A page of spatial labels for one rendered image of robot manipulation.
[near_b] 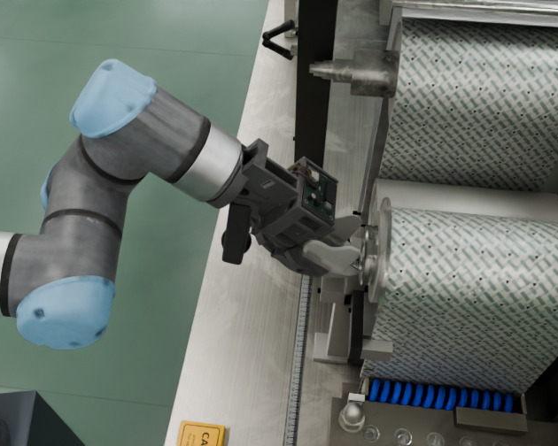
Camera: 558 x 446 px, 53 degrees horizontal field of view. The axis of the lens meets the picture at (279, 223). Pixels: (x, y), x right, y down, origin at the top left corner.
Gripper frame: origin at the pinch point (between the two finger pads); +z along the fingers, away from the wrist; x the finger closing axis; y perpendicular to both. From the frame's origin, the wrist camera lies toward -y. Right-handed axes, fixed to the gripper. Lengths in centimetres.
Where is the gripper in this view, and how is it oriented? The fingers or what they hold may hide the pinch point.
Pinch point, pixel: (345, 264)
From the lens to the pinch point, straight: 69.1
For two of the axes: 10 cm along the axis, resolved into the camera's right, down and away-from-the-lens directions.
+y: 6.4, -4.1, -6.5
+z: 7.6, 4.7, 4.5
